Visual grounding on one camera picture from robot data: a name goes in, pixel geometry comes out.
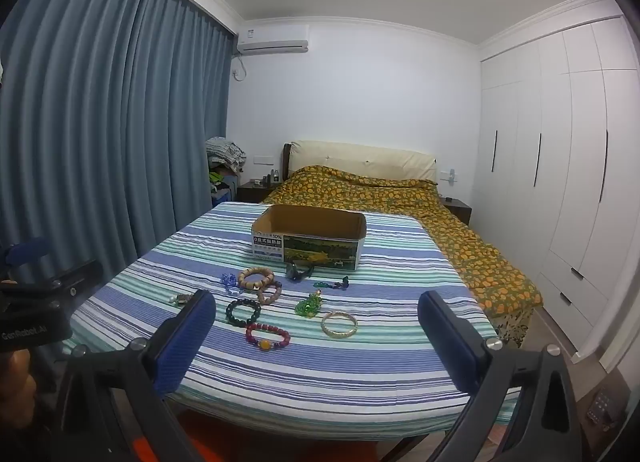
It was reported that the white air conditioner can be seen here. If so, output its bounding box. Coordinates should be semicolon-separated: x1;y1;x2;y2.
236;24;311;53

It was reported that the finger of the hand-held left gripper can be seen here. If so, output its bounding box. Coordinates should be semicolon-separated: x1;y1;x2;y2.
47;259;104;293

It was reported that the gold bangle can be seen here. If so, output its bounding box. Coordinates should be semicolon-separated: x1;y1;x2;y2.
320;311;359;339

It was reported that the large wooden bead bracelet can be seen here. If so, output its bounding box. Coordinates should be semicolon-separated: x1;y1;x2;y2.
238;267;275;290

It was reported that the green crystal bead bracelet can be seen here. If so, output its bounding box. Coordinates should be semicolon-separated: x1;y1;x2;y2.
295;292;325;317

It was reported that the person's left hand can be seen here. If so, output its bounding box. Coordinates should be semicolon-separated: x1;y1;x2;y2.
0;349;36;423

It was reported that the pile of clothes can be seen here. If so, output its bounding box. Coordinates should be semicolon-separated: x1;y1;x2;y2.
205;136;248;173

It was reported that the dark green bead bracelet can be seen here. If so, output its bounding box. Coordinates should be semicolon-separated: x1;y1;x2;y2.
226;298;262;327

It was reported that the printed cardboard box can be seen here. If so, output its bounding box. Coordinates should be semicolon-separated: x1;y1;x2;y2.
251;204;368;271

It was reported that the small wooden bead bracelet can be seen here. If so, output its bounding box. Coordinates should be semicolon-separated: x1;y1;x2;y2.
256;280;283;306

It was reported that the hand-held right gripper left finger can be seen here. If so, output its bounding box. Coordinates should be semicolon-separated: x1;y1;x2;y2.
35;288;217;462

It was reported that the blue curtain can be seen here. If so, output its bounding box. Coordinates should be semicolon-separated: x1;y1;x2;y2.
0;0;238;383

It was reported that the white wardrobe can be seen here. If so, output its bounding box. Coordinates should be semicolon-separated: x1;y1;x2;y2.
472;16;640;358

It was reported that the red bead bracelet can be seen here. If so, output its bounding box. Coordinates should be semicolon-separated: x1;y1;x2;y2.
244;323;292;350

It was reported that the bed with orange floral cover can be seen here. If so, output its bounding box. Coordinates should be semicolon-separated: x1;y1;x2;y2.
262;164;543;348

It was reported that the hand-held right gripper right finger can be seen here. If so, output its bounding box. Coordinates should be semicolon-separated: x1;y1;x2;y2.
417;290;588;462

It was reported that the cream padded headboard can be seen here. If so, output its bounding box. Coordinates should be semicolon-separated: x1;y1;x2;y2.
291;140;438;185

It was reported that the black bracelet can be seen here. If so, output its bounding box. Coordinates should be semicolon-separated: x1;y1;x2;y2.
285;262;316;283

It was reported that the striped bed sheet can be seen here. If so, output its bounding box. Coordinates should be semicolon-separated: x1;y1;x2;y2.
65;202;521;428

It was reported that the dark wooden nightstand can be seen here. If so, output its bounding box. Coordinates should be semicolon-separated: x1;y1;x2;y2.
440;197;473;227
237;180;283;203

